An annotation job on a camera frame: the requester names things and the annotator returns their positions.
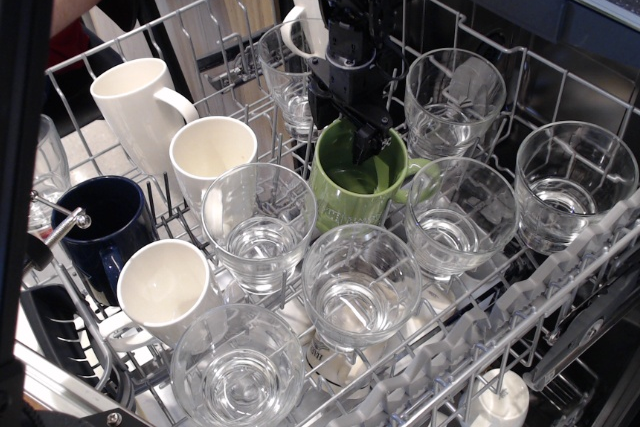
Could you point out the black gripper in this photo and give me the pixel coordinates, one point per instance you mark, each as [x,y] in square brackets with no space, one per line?
[350,82]

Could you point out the green ceramic mug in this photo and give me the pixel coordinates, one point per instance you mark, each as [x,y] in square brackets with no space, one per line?
[348,193]

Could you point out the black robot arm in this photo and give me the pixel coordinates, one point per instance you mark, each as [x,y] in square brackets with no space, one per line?
[374,11]

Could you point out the clear glass back centre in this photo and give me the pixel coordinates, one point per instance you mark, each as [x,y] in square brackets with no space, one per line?
[287,77]

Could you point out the clear glass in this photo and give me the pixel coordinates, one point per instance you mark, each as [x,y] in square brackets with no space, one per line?
[259,218]
[361,284]
[238,365]
[460,212]
[569,174]
[287,77]
[51,177]
[452,97]

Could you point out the clear glass back right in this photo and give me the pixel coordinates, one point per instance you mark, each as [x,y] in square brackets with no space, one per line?
[452,97]

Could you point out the clear glass centre left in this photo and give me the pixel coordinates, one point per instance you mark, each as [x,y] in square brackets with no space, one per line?
[259,218]

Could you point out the white mug at back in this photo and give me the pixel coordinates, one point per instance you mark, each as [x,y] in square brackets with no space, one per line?
[303,30]

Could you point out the clear glass centre right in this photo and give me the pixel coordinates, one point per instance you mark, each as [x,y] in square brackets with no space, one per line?
[460,212]

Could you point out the clear glass front centre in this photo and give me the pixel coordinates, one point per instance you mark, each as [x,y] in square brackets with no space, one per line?
[361,284]

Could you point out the clear glass far right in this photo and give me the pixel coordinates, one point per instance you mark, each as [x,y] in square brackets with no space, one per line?
[569,174]

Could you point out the white mug front left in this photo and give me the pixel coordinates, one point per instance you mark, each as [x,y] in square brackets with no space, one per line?
[163,288]

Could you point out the dark blue mug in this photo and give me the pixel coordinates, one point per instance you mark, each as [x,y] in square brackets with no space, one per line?
[120,225]

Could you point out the clear glass front left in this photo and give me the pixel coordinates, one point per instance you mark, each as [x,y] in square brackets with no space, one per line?
[238,365]

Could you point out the clear glass far left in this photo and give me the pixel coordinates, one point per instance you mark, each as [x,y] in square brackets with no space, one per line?
[51,177]

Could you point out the black clamp with metal screw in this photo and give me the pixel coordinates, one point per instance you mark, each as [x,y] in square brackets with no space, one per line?
[39,253]

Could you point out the black plastic cutlery basket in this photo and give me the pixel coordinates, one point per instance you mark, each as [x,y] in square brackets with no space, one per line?
[51,314]

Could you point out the metal wire dishwasher rack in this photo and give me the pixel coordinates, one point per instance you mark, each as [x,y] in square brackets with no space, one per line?
[568,324]

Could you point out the cream cup without handle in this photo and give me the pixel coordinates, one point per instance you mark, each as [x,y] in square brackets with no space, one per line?
[204,149]

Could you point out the tall white mug with handle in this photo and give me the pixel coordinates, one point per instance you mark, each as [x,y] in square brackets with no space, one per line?
[138,101]

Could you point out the black frame post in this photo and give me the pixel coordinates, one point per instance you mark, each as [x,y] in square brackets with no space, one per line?
[25,30]

